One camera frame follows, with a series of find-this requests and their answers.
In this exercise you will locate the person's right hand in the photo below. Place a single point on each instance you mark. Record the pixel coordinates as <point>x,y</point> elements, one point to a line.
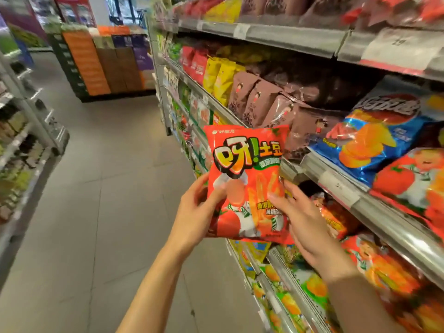
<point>312,232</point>

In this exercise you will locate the person's left hand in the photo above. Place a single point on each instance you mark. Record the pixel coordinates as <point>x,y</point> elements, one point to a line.
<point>192,218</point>

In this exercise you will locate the person's right thumb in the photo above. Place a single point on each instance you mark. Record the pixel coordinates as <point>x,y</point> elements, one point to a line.
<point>281,204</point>

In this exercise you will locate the person's left thumb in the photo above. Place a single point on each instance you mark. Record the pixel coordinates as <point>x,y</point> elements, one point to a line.
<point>215,200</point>

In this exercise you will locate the red potato stick snack packet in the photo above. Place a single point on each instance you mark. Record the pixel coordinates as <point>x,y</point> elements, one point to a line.
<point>249,162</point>

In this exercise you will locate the person's left forearm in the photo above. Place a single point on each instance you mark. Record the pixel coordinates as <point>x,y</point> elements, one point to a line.
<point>156,291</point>

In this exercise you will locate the person's right forearm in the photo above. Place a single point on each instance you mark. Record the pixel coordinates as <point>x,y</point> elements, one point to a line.
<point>360,305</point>

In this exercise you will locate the yellow and blue snack packet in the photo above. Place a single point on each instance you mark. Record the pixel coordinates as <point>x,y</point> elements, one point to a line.
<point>258,249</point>

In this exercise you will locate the orange chip packet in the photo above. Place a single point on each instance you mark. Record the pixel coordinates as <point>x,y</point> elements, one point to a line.
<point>334,218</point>

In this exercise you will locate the row of green chip packets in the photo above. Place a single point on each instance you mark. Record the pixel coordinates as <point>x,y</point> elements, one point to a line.
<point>312,284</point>

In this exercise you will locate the row of mixed small packets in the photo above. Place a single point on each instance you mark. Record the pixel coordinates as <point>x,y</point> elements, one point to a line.
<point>180,100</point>

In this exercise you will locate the row of brown snack packets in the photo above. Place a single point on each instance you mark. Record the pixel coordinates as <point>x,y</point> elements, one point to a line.
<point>258,100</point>

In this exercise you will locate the blue potato chip bag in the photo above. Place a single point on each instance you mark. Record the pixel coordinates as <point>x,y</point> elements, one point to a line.
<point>374,135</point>

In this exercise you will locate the red tomato snack bag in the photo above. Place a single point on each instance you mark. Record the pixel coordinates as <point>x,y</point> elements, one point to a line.
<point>409,183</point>

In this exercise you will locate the pile of orange tomato bags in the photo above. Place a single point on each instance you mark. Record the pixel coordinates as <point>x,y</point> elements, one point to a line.
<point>395,277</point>

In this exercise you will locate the stack of brown cartons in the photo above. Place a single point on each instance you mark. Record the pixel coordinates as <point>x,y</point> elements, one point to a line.
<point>119,69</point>

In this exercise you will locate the grey metal snack shelf unit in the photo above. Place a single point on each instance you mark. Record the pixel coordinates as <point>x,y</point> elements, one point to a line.
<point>295,38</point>

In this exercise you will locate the stack of purple cartons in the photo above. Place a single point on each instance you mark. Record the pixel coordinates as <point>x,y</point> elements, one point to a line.
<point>138,51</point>

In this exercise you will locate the small white price label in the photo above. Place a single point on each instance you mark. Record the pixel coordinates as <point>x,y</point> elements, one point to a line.
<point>241,31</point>

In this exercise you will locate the stack of orange cartons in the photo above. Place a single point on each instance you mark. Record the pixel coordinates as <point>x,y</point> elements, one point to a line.
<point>86,62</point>

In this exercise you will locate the row of yellow bags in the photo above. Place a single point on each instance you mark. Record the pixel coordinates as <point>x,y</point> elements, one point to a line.
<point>225,10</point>

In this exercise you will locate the row of red bags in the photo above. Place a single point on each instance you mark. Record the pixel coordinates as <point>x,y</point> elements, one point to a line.
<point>194,6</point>

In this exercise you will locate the large white price label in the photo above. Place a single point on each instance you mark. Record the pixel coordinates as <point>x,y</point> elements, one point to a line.
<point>402,50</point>

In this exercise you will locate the grey shelf unit with goods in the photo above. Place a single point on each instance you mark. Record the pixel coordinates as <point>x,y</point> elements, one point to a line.
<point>24,145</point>

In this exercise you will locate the brown packets with dark print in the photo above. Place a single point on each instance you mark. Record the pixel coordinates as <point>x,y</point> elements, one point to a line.
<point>274,5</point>

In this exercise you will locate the stack of dark green crates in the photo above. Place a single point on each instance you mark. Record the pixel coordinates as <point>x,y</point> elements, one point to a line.
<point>67,65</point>

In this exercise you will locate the pile of red crinkled bags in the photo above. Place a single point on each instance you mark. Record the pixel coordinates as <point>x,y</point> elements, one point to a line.
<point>392,10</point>

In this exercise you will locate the red display stand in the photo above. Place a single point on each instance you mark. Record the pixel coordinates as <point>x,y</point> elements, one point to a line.
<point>74,10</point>

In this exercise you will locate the purple display stand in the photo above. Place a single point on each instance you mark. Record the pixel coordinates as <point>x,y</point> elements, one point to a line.
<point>22,22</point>

